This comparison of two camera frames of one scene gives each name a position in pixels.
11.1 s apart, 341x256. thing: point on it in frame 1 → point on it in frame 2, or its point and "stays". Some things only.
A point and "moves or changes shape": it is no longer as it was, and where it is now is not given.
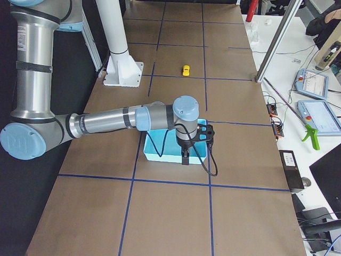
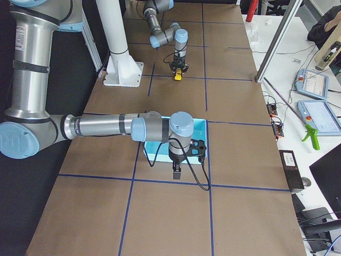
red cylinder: [251, 10] stays
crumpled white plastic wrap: [253, 30] stays
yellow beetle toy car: [186, 70] moves or changes shape
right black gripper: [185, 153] → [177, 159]
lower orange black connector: [277, 125] stays
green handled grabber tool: [311, 132] stays
